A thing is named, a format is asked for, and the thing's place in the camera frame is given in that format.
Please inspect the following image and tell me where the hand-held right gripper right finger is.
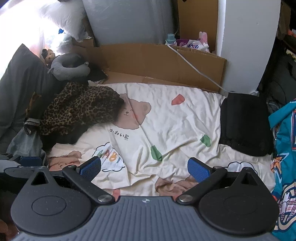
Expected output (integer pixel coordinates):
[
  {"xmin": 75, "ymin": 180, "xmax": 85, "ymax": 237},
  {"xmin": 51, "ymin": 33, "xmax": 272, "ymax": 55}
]
[{"xmin": 177, "ymin": 157, "xmax": 267, "ymax": 205}]

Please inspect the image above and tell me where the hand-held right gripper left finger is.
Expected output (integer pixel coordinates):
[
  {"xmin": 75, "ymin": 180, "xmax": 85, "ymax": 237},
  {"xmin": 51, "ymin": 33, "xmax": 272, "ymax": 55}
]
[{"xmin": 23, "ymin": 156, "xmax": 115, "ymax": 205}]

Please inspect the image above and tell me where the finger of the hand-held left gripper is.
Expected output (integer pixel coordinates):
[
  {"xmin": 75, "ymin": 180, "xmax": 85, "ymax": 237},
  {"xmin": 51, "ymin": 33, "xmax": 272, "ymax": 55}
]
[{"xmin": 9, "ymin": 156, "xmax": 44, "ymax": 168}]

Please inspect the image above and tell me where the leopard print garment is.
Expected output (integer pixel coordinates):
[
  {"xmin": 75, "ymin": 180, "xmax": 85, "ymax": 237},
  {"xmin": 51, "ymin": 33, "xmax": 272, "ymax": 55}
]
[{"xmin": 38, "ymin": 82, "xmax": 125, "ymax": 144}]

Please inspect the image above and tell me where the bear printed bedsheet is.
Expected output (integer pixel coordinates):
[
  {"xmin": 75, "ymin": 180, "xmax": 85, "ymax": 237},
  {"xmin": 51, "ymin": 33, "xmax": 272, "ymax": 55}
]
[{"xmin": 47, "ymin": 82, "xmax": 278, "ymax": 197}]

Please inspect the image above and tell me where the black folded garment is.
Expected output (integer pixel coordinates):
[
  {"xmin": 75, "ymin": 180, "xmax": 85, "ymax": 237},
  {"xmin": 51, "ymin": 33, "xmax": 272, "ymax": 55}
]
[{"xmin": 218, "ymin": 92, "xmax": 274, "ymax": 157}]

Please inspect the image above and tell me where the dark grey garment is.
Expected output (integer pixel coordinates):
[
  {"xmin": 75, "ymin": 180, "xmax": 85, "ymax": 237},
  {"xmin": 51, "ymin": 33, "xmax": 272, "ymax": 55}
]
[{"xmin": 0, "ymin": 44, "xmax": 63, "ymax": 139}]

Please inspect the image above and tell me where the blue printed blanket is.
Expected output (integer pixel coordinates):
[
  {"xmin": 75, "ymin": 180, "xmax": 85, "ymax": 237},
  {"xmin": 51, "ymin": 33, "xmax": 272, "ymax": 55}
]
[{"xmin": 268, "ymin": 98, "xmax": 296, "ymax": 239}]

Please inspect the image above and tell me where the grey neck pillow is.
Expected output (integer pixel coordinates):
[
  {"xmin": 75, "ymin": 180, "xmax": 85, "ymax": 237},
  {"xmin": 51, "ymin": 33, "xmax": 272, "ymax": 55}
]
[{"xmin": 47, "ymin": 53, "xmax": 90, "ymax": 81}]

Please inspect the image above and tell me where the small brown plush toy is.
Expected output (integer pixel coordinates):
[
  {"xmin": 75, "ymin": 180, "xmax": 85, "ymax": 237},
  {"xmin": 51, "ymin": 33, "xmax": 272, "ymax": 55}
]
[{"xmin": 42, "ymin": 48, "xmax": 57, "ymax": 67}]

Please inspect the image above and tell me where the flat cardboard sheet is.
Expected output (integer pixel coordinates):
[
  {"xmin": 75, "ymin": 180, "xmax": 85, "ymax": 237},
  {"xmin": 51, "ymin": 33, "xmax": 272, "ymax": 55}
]
[{"xmin": 72, "ymin": 38, "xmax": 228, "ymax": 93}]

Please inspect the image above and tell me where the dark grey bag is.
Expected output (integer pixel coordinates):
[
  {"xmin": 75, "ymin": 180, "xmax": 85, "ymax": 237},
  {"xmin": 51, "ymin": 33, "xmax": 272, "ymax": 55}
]
[{"xmin": 258, "ymin": 56, "xmax": 296, "ymax": 112}]

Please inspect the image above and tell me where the white plastic bag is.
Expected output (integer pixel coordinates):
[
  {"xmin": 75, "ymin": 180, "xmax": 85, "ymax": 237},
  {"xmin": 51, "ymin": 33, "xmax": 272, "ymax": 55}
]
[{"xmin": 54, "ymin": 28, "xmax": 77, "ymax": 55}]

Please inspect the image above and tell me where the white pillow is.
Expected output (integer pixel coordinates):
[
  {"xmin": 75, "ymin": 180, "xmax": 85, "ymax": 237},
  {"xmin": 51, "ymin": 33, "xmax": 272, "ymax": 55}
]
[{"xmin": 39, "ymin": 0, "xmax": 93, "ymax": 42}]

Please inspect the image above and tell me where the grey wrapped appliance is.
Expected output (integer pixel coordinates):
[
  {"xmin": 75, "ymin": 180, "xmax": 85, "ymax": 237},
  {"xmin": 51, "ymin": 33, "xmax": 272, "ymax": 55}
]
[{"xmin": 82, "ymin": 0, "xmax": 178, "ymax": 47}]

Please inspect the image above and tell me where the upright cardboard sheet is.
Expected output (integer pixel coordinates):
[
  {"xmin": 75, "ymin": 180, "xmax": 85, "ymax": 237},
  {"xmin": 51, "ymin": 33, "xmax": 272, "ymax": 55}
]
[{"xmin": 177, "ymin": 0, "xmax": 219, "ymax": 50}]

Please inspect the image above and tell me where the white cable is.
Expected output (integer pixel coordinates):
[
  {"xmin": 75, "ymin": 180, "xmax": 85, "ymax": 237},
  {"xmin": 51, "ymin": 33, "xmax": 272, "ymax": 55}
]
[{"xmin": 167, "ymin": 43, "xmax": 234, "ymax": 93}]

